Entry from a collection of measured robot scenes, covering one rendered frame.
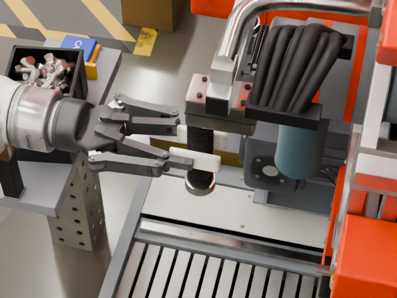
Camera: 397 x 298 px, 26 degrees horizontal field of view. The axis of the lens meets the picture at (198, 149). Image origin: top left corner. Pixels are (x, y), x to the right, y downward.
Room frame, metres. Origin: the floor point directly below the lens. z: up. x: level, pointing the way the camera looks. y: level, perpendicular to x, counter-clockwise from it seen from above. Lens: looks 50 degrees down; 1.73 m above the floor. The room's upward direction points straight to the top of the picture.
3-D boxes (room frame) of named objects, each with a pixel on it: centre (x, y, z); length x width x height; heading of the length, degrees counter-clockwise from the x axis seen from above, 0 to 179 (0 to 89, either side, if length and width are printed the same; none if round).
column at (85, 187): (1.18, 0.29, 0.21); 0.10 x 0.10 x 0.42; 77
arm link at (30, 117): (0.80, 0.22, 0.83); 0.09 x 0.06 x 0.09; 167
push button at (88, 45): (1.31, 0.26, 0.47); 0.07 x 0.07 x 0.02; 77
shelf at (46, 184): (1.15, 0.30, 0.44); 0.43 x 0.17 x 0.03; 167
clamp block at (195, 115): (0.74, -0.03, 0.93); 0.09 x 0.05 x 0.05; 77
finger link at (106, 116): (0.79, 0.08, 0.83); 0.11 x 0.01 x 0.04; 88
